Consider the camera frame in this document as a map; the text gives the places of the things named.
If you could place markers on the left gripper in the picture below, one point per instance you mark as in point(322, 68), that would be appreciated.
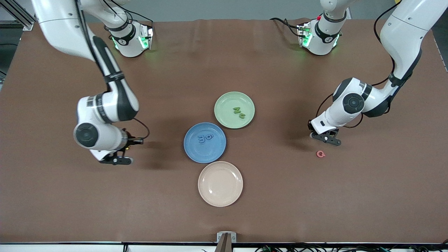
point(310, 126)

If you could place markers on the light green plate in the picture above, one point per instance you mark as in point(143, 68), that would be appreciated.
point(227, 119)

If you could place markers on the aluminium frame profile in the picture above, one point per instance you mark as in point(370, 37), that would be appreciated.
point(21, 19)

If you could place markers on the blue foam number three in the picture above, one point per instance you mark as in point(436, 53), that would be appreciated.
point(201, 139)

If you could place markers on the grey metal bracket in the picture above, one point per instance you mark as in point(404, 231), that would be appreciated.
point(220, 238)

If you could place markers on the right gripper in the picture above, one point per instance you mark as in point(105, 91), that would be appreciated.
point(133, 141)

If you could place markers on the grey metal post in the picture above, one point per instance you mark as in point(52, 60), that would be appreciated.
point(348, 13)

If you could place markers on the beige plate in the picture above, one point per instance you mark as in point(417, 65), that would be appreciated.
point(220, 183)

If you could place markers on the brown table mat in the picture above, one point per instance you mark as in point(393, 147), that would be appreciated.
point(157, 196)

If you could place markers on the brown tapered post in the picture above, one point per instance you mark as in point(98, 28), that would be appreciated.
point(224, 245)

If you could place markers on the pink foam letter Q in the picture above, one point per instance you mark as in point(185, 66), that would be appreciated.
point(320, 154)

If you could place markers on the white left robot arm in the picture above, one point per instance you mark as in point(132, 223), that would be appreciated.
point(402, 38)

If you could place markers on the green foam letter Z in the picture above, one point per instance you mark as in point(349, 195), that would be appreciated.
point(238, 110)

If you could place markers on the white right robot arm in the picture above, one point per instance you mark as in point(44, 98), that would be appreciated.
point(63, 28)

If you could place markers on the blue plate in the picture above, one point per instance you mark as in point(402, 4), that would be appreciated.
point(199, 154)

